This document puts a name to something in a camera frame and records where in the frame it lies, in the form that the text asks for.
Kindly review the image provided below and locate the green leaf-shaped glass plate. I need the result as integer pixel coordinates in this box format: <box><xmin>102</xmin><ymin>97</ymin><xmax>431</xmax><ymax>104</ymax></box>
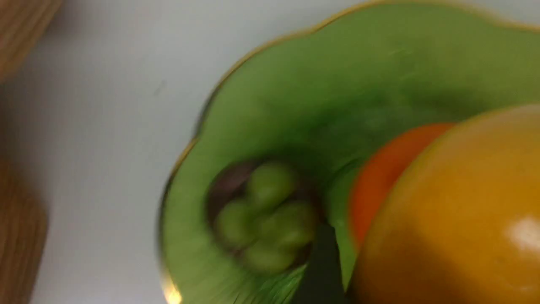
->
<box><xmin>160</xmin><ymin>0</ymin><xmax>539</xmax><ymax>304</ymax></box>

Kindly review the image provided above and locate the dark purple mangosteen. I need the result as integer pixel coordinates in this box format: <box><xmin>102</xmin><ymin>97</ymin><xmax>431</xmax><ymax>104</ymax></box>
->
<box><xmin>205</xmin><ymin>158</ymin><xmax>326</xmax><ymax>276</ymax></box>

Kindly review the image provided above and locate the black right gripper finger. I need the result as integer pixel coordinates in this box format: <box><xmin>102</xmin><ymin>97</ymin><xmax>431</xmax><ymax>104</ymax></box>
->
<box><xmin>291</xmin><ymin>224</ymin><xmax>348</xmax><ymax>304</ymax></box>

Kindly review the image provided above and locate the orange persimmon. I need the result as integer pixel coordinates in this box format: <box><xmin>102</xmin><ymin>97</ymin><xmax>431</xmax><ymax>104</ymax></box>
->
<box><xmin>347</xmin><ymin>122</ymin><xmax>454</xmax><ymax>250</ymax></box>

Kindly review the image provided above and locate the yellow orange mango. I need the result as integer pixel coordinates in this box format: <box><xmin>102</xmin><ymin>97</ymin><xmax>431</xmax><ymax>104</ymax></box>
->
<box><xmin>354</xmin><ymin>104</ymin><xmax>540</xmax><ymax>304</ymax></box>

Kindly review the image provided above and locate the woven rattan basket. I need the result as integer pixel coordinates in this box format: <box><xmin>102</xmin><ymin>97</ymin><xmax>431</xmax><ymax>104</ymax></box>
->
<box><xmin>0</xmin><ymin>0</ymin><xmax>62</xmax><ymax>304</ymax></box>

